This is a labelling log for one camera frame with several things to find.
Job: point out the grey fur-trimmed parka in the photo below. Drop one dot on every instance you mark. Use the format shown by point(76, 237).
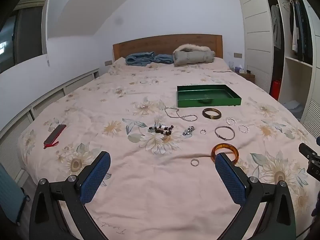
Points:
point(192, 56)

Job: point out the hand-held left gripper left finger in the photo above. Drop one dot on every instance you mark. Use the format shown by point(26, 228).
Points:
point(96, 177)

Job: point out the small folded blue blanket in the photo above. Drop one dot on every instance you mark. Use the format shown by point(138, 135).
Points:
point(163, 58)

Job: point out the purple tissue box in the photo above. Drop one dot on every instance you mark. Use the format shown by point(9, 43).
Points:
point(240, 70)

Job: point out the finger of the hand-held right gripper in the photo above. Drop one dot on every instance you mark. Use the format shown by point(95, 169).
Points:
point(306, 150)

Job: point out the wall socket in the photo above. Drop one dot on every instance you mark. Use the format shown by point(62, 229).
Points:
point(237, 55)
point(108, 63)

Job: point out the dark brown bangle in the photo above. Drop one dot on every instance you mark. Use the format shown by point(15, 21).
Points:
point(207, 116)

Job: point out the pink floral bed sheet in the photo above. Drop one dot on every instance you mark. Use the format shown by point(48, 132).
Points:
point(150, 180)

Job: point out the green tray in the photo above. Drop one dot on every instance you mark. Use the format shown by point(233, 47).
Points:
point(190, 102)

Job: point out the small silver bangle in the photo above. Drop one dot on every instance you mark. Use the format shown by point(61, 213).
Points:
point(239, 129)
point(228, 119)

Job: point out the grey hanging garment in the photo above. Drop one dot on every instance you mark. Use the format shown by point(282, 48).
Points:
point(275, 27)

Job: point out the wooden bed headboard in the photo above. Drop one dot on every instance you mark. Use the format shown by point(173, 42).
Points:
point(150, 42)

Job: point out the striped hanging garment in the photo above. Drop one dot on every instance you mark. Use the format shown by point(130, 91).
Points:
point(295, 30)

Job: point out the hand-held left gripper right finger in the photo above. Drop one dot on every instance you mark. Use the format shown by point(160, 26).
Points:
point(231, 180)

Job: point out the wooden nightstand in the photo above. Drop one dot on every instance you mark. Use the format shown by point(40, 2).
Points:
point(247, 78)

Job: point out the red bag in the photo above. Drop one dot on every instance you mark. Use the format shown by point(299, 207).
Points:
point(276, 90)

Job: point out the white wardrobe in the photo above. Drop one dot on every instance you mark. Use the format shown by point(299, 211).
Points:
point(257, 42)

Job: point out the red and black phone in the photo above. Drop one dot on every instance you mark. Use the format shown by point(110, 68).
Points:
point(56, 135)

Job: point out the amber bangle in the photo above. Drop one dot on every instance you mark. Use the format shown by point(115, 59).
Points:
point(233, 152)

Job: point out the dark hanging clothes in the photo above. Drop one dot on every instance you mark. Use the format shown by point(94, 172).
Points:
point(306, 35)

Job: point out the silver clip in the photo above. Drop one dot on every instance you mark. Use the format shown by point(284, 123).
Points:
point(188, 131)

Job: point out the large folded blue blanket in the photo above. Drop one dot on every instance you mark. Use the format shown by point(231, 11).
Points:
point(138, 58)

